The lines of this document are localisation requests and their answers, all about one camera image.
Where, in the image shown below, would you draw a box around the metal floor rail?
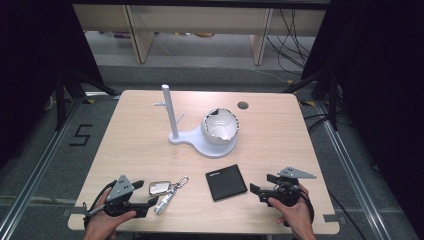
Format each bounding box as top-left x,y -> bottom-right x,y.
314,99 -> 392,240
0,95 -> 85,240

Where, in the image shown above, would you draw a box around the black curtain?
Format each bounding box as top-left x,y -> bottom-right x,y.
300,0 -> 424,239
0,0 -> 105,169

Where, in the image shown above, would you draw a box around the silver car key bunch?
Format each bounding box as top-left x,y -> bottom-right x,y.
148,175 -> 190,216

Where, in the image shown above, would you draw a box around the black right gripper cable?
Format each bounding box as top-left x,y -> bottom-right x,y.
299,189 -> 316,228

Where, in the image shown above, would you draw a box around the white key stand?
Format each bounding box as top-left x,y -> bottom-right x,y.
152,83 -> 239,159

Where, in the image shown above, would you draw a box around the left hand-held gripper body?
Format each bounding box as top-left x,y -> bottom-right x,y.
87,174 -> 151,219

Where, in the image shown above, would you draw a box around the light wooden desk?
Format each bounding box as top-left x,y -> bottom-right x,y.
72,3 -> 328,67

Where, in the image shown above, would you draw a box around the black metal stand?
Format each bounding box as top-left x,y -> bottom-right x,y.
282,68 -> 343,132
53,65 -> 120,132

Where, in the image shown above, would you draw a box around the black hanging cables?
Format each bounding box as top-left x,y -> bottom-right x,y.
265,8 -> 317,75

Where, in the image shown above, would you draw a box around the black square wallet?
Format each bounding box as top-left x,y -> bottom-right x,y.
204,163 -> 249,202

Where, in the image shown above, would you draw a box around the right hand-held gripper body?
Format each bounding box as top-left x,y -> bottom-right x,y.
266,166 -> 317,208

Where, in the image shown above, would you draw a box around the person's left hand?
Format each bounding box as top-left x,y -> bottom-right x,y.
83,187 -> 138,240

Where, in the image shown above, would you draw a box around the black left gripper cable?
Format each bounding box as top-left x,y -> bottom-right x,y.
82,180 -> 118,231

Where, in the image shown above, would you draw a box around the person's right hand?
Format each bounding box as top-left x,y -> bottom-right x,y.
267,184 -> 317,240

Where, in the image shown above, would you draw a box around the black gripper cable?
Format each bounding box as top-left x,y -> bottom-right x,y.
82,180 -> 118,231
299,189 -> 316,228

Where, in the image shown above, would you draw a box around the white bowl with silver rim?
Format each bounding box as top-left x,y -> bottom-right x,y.
200,106 -> 241,146

